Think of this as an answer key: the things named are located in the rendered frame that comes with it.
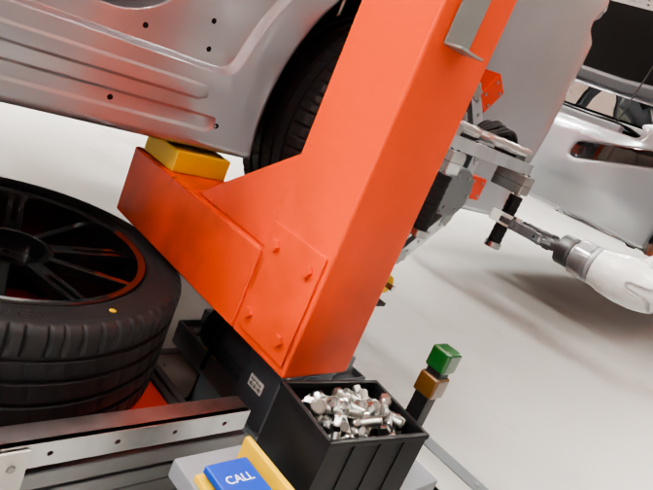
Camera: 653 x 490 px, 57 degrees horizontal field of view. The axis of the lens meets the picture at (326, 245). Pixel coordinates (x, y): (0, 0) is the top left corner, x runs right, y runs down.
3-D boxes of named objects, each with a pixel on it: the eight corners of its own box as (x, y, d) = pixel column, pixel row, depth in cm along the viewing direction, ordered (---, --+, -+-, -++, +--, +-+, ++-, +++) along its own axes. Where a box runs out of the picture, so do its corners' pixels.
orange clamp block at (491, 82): (462, 105, 169) (483, 85, 171) (484, 114, 164) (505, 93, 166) (458, 87, 164) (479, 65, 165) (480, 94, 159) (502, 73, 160)
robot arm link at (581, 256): (594, 284, 144) (571, 271, 147) (613, 250, 141) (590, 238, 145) (579, 282, 137) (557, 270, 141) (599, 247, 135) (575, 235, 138)
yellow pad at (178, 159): (194, 159, 147) (201, 140, 146) (223, 182, 138) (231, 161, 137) (143, 149, 137) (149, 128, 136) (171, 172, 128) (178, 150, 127)
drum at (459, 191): (400, 190, 167) (422, 142, 163) (460, 223, 153) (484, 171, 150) (368, 182, 157) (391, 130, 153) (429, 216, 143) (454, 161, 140)
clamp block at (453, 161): (427, 160, 136) (436, 139, 134) (457, 176, 130) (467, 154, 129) (414, 157, 132) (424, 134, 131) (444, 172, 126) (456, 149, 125)
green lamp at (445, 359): (436, 361, 105) (446, 341, 104) (454, 374, 102) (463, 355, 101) (424, 363, 102) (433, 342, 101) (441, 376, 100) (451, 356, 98)
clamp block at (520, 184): (498, 184, 161) (507, 165, 159) (527, 197, 155) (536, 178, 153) (489, 181, 157) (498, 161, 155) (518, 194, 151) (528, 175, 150)
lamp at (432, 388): (425, 385, 106) (433, 366, 105) (441, 399, 104) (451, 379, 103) (411, 387, 103) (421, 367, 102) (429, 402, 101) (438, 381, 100)
